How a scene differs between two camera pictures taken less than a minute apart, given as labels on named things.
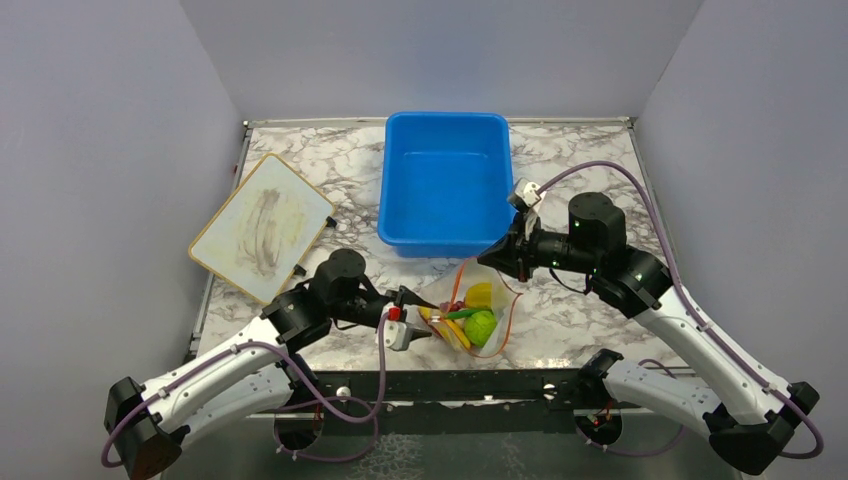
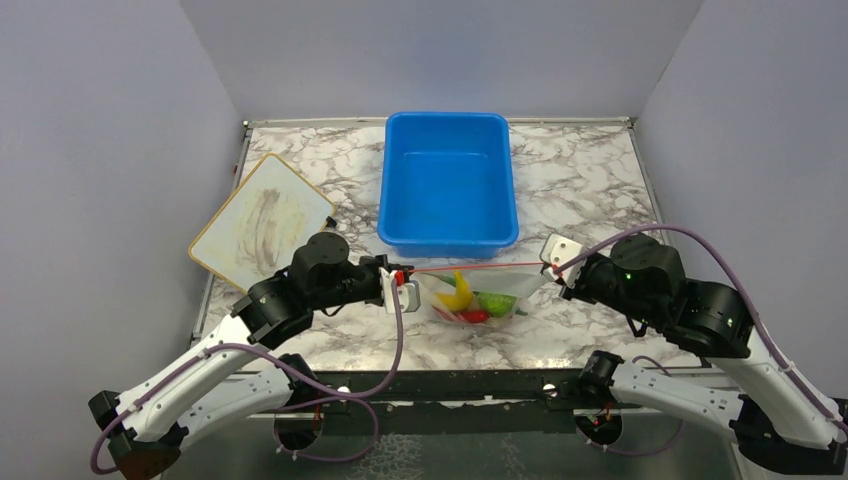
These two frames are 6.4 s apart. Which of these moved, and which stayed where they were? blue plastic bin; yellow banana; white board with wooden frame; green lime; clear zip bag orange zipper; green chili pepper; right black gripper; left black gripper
Moved: green chili pepper; yellow banana; left black gripper; clear zip bag orange zipper; green lime; right black gripper
Stayed: white board with wooden frame; blue plastic bin
